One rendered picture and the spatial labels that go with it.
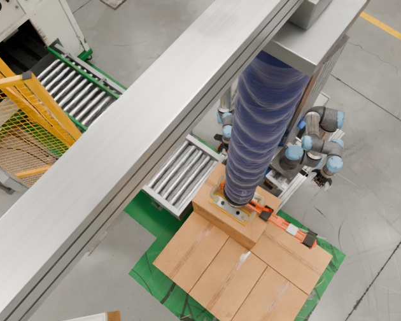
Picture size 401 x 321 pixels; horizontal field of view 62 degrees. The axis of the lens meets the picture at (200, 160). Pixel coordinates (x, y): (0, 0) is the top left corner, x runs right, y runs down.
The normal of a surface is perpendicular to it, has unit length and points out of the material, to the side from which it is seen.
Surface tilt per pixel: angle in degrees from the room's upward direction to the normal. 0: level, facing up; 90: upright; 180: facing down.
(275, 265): 0
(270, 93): 77
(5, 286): 0
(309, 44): 0
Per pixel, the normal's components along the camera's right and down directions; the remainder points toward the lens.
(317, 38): -0.03, -0.38
